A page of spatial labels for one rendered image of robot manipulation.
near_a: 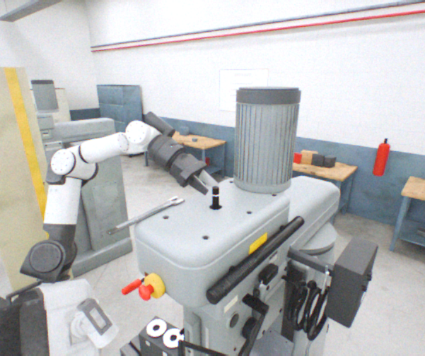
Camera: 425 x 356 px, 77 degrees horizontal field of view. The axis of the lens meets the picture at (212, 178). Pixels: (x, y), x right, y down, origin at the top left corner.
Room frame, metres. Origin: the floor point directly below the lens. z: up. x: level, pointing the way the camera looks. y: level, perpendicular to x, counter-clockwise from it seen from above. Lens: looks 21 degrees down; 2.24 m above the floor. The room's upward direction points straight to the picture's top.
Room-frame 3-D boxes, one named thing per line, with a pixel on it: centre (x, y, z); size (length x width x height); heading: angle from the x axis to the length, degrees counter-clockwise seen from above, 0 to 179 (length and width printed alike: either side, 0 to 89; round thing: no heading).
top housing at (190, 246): (0.71, -0.02, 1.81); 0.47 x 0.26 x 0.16; 139
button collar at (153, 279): (0.52, 0.14, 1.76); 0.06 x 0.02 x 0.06; 49
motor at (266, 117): (0.88, -0.18, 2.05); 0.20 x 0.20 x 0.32
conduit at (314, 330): (0.77, -0.34, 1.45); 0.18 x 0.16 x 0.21; 139
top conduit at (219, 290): (0.62, -0.14, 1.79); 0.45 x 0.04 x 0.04; 139
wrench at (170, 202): (0.65, 0.17, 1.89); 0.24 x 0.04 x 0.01; 142
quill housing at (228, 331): (0.70, -0.01, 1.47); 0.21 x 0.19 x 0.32; 49
